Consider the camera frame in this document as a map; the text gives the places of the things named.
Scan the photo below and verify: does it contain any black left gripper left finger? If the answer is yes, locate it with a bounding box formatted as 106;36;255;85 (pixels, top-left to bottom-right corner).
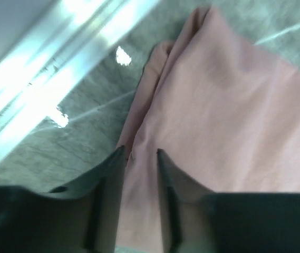
0;147;125;252

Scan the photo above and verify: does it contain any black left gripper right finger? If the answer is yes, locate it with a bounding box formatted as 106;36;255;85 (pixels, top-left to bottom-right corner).
157;149;300;252

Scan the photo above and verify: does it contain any pink t shirt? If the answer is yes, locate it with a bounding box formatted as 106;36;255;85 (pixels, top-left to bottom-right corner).
116;7;300;252

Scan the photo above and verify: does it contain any aluminium rail frame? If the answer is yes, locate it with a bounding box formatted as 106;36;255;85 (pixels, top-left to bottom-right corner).
0;1;157;157

